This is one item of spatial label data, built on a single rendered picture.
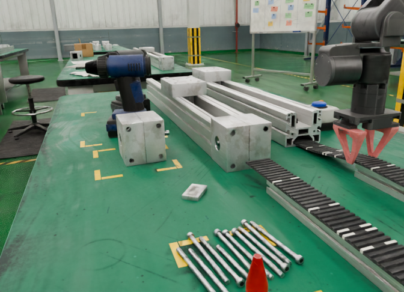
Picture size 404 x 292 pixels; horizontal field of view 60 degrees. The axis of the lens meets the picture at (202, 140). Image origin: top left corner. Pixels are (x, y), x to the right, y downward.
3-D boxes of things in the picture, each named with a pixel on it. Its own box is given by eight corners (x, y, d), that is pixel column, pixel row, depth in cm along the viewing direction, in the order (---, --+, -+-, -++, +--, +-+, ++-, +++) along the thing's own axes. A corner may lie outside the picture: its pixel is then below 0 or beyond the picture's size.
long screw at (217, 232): (213, 235, 50) (213, 229, 49) (219, 234, 50) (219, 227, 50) (255, 282, 40) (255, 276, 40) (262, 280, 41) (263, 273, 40)
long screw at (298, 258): (304, 262, 43) (304, 256, 43) (297, 265, 43) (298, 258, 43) (254, 225, 52) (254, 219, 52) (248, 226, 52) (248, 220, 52)
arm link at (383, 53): (400, 47, 59) (377, 46, 65) (364, 49, 58) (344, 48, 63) (394, 88, 61) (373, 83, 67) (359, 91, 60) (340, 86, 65)
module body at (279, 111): (320, 142, 88) (322, 109, 85) (284, 147, 85) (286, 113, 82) (210, 92, 160) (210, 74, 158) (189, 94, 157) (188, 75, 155)
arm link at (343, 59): (407, 10, 56) (371, 14, 64) (342, 11, 54) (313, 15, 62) (398, 85, 59) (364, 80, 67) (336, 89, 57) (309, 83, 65)
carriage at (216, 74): (231, 87, 138) (231, 69, 136) (204, 89, 134) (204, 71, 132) (216, 82, 152) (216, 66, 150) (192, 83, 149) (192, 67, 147)
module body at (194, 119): (251, 152, 82) (252, 117, 79) (211, 158, 79) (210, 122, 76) (169, 96, 154) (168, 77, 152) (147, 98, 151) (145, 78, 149)
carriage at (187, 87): (207, 103, 109) (206, 81, 107) (172, 106, 106) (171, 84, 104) (192, 95, 124) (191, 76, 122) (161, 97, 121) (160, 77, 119)
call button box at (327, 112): (338, 129, 99) (339, 107, 97) (308, 133, 96) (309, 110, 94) (320, 122, 106) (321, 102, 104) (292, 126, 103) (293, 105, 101)
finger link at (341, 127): (328, 159, 70) (332, 113, 67) (357, 154, 72) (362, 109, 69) (353, 171, 63) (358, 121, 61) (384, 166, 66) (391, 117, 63)
